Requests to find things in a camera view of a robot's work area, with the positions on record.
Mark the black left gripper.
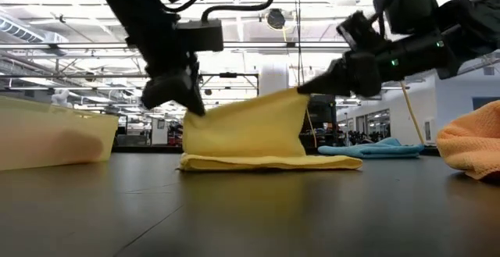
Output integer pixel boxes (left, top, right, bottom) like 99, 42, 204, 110
124, 14, 207, 117

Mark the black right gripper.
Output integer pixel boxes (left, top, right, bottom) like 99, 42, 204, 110
296, 49, 386, 98

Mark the yellow microfiber towel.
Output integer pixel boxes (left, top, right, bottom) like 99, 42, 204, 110
178, 87, 363, 172

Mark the pink microfiber towel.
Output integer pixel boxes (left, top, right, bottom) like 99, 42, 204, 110
46, 128, 105, 164

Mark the orange microfiber towel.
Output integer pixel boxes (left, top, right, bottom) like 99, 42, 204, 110
436, 100, 500, 180

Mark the translucent yellow plastic bin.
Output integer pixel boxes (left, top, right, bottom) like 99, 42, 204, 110
0, 95, 120, 171

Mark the blue microfiber towel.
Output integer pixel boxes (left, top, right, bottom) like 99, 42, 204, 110
317, 137, 426, 159

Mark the yellow hanging cord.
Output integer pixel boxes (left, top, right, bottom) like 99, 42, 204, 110
304, 106, 318, 148

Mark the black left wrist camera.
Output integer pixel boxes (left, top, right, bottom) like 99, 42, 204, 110
175, 18, 224, 53

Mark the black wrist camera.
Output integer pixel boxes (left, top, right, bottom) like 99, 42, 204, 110
175, 18, 224, 53
336, 10, 388, 55

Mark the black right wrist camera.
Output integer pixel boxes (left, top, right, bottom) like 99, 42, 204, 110
336, 10, 388, 55

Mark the black aluminium table frame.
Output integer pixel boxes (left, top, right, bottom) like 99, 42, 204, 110
111, 144, 184, 155

